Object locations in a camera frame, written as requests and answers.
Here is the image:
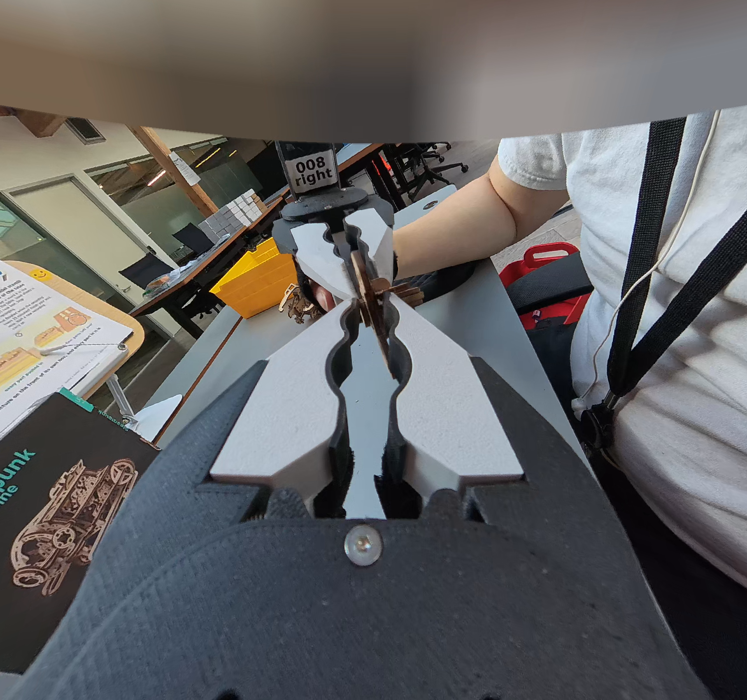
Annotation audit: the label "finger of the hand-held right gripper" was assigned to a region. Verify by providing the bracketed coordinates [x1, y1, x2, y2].
[290, 223, 358, 304]
[345, 210, 395, 293]

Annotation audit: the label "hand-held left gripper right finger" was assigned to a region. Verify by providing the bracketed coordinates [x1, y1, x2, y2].
[376, 296, 524, 517]

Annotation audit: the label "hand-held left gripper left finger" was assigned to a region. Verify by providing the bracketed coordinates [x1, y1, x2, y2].
[209, 298, 358, 517]

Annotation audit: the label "round wooden model part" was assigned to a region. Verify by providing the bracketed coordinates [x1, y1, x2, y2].
[349, 251, 409, 381]

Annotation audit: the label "person's right forearm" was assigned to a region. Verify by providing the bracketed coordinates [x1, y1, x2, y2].
[392, 154, 571, 281]

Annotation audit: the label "partly built wooden model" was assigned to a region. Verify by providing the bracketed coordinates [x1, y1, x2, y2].
[277, 282, 328, 325]

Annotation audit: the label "wooden model strips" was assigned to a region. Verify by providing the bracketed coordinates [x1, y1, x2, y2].
[379, 279, 427, 310]

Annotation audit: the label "black model kit box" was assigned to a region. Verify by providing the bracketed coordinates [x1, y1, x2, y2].
[0, 388, 162, 675]

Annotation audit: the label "yellow plastic bin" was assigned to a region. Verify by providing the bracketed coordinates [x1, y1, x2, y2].
[209, 237, 300, 319]

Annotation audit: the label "black round pad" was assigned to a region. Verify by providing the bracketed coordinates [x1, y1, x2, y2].
[403, 261, 478, 305]

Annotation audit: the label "black office chair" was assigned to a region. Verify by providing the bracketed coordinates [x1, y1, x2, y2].
[397, 141, 469, 202]

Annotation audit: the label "stack of grey boxes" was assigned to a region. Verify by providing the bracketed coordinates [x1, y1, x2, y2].
[197, 188, 265, 244]

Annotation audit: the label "long wooden desk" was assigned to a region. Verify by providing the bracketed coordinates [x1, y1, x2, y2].
[127, 195, 293, 339]

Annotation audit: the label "white paper notice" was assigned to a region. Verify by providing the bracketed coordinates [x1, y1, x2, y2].
[168, 149, 201, 185]

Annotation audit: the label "wooden book stand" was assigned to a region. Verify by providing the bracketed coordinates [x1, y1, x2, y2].
[0, 260, 183, 445]

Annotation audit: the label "red plastic case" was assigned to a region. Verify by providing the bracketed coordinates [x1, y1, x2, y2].
[499, 242, 593, 332]

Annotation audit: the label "black chair backrest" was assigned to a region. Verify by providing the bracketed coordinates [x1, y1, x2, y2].
[118, 252, 176, 291]

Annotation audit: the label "instruction booklet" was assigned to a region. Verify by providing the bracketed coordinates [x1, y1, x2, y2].
[0, 260, 134, 435]

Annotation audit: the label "person in white shirt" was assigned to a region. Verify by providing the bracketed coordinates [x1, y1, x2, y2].
[498, 107, 747, 591]

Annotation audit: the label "wooden post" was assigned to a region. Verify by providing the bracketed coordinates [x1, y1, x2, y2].
[130, 126, 221, 218]

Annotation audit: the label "black shoulder strap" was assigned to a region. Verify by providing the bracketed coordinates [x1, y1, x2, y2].
[606, 116, 747, 400]

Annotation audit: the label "white thin cable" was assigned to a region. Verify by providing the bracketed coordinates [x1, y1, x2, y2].
[572, 109, 723, 415]

